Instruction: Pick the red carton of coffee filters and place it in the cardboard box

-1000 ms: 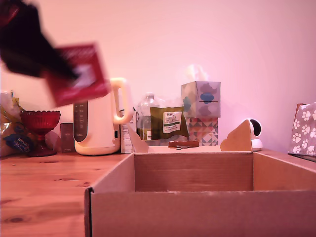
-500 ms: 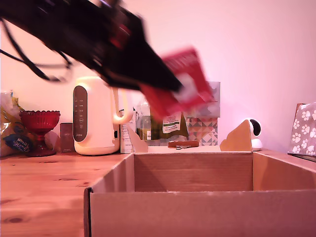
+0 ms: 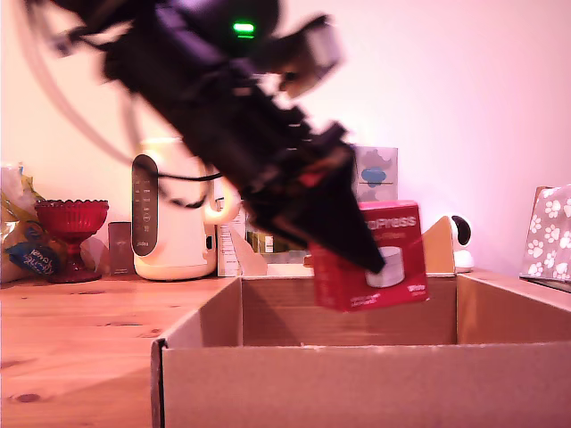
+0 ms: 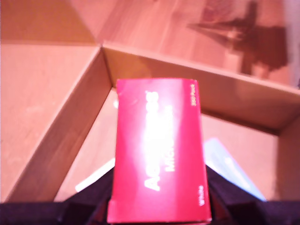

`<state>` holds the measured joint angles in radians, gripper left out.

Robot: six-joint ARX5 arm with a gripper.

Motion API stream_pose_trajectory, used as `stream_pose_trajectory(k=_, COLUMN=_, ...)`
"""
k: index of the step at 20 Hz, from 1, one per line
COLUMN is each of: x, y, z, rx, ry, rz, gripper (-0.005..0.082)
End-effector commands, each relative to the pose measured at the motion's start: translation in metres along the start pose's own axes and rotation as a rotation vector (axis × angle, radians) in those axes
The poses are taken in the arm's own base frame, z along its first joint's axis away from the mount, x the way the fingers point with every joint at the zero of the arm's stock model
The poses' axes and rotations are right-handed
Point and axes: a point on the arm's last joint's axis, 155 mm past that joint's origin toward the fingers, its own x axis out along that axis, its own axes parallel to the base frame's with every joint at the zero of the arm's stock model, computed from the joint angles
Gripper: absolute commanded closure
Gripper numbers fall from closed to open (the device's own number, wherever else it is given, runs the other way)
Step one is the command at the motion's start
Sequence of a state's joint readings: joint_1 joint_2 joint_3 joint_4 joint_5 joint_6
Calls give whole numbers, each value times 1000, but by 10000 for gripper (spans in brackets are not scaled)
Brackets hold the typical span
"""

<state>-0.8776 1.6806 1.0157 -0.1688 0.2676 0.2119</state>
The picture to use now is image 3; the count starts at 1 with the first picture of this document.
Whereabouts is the white printed carton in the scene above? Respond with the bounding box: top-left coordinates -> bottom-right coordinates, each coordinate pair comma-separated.
216,198 -> 248,278

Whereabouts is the open cardboard box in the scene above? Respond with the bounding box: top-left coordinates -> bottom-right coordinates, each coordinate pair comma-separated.
150,217 -> 571,428

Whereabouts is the dark flat tray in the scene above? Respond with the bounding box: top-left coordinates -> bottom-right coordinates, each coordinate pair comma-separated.
518,275 -> 571,295

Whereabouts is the small brown box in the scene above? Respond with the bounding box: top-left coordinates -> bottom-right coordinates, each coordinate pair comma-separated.
108,221 -> 137,277

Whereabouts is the pale cable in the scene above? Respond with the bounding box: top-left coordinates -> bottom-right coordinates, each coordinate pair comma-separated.
15,0 -> 136,164

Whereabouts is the pale grey camera box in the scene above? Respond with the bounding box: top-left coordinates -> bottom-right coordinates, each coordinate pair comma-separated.
267,14 -> 348,100

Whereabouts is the red AeroPress filter carton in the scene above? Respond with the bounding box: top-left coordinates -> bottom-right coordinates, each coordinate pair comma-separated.
307,200 -> 432,314

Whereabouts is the cream electric kettle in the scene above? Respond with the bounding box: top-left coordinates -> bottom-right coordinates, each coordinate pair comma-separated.
131,137 -> 243,282

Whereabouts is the clear plastic snack bag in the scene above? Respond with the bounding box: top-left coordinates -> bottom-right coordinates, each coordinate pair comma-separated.
0,160 -> 97,284

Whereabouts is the grey cloud-print tissue box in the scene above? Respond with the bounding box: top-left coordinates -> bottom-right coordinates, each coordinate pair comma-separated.
353,145 -> 400,204

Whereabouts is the small white round camera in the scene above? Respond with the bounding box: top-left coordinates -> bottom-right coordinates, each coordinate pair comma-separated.
448,214 -> 476,275

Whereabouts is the black cable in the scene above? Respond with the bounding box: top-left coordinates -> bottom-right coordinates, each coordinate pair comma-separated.
155,170 -> 225,211

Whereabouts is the red glass footed bowl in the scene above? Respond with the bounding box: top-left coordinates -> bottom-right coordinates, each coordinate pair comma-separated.
34,199 -> 111,284

